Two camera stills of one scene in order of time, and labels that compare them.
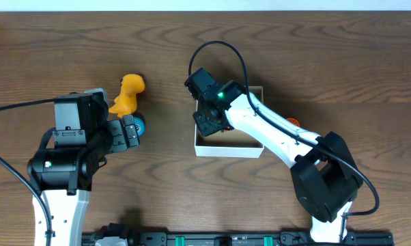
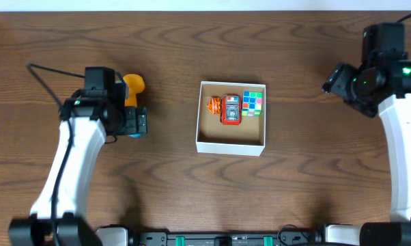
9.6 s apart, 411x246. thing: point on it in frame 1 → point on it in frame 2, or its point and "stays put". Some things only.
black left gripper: (122, 135) → (140, 120)
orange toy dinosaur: (125, 102) stays put
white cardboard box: (231, 143) stays put
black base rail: (237, 239) stays put
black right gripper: (207, 120) → (333, 82)
